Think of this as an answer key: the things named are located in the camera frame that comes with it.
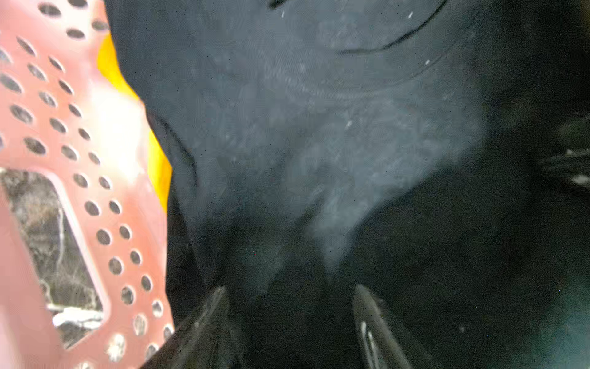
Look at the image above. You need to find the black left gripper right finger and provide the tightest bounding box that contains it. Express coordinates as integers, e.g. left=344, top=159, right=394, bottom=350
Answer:
left=353, top=284, right=441, bottom=369

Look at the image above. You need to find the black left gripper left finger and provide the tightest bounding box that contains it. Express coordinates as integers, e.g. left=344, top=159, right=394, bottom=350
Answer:
left=141, top=287, right=228, bottom=369

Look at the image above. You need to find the yellow t-shirt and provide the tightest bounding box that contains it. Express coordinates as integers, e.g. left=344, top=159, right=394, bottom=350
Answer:
left=97, top=35, right=173, bottom=213

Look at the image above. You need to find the black t-shirt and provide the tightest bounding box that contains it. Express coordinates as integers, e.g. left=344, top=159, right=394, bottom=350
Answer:
left=105, top=1, right=589, bottom=368

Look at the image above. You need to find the pink perforated plastic basket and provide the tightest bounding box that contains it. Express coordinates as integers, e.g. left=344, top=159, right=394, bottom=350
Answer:
left=1, top=1, right=174, bottom=368

